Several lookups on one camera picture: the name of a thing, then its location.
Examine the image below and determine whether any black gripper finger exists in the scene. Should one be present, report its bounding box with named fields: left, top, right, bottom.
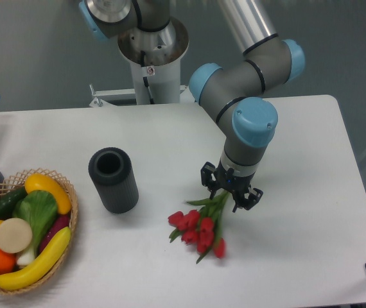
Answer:
left=232, top=188, right=263, bottom=212
left=200, top=162, right=217, bottom=200

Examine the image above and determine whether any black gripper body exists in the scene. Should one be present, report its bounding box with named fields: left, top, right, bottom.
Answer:
left=211, top=162, right=254, bottom=195

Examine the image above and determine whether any red tulip bouquet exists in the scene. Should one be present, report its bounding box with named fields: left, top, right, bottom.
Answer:
left=168, top=191, right=229, bottom=262

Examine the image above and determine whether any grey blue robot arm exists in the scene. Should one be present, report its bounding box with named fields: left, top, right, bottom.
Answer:
left=79, top=1, right=305, bottom=210

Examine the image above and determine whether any dark grey ribbed vase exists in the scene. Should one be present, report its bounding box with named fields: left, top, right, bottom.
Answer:
left=88, top=147, right=139, bottom=214

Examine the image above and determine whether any purple sweet potato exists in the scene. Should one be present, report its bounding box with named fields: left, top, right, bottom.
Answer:
left=38, top=215, right=70, bottom=253

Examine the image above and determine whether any green bok choy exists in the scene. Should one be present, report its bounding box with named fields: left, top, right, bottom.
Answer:
left=12, top=190, right=58, bottom=268

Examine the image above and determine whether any yellow banana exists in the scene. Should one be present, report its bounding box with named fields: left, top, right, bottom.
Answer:
left=0, top=227, right=71, bottom=291

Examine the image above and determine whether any woven wicker basket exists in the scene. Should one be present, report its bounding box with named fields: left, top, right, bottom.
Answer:
left=0, top=168, right=78, bottom=295

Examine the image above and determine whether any beige round radish slice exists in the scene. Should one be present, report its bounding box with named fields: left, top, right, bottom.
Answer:
left=0, top=218, right=33, bottom=253

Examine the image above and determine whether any green cucumber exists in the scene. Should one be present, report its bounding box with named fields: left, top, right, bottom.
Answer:
left=0, top=187, right=27, bottom=220

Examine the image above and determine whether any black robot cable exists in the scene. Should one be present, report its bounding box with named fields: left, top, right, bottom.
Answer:
left=139, top=50, right=155, bottom=105

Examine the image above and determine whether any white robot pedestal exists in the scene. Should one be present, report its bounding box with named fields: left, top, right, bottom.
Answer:
left=91, top=17, right=189, bottom=107

